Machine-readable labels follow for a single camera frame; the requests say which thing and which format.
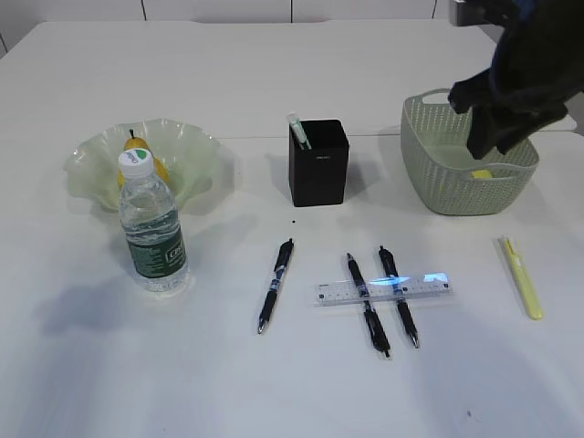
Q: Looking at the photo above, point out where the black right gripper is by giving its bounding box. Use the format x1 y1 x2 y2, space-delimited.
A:
448 68 568 160

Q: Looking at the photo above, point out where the yellow waste paper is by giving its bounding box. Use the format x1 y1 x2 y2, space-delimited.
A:
471 169 493 179

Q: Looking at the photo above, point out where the yellow utility knife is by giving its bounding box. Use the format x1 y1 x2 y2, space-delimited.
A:
499 235 544 320

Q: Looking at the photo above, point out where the green utility knife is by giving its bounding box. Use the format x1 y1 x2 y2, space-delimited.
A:
287 112 312 150

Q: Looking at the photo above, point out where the clear plastic water bottle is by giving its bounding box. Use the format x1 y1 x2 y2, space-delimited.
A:
119 148 189 294

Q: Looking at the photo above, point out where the yellow pear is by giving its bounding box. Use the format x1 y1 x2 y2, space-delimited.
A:
123 129 170 183

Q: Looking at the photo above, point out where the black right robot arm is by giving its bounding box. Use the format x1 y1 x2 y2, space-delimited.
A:
448 0 583 160

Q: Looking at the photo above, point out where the green plastic woven basket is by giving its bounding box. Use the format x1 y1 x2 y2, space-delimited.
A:
401 89 539 216

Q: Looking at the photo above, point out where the black pen right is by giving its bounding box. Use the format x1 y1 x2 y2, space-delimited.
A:
378 245 420 349

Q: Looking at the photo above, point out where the black pen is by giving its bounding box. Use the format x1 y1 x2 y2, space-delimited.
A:
257 238 294 334
347 253 391 359
378 245 420 349

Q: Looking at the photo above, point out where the black square pen holder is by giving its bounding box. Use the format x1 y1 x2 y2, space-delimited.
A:
288 120 349 207

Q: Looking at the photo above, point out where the clear plastic ruler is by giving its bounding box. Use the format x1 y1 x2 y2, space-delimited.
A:
315 273 453 307

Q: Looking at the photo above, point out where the black pen middle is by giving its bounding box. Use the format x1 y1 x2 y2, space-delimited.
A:
347 253 391 359

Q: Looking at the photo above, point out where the black pen left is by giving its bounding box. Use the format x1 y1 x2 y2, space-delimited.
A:
257 238 294 334

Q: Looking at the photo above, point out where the green wavy glass plate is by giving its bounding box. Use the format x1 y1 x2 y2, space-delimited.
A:
64 119 220 211

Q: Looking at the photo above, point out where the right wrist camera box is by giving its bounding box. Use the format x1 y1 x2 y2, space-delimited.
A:
448 0 487 27

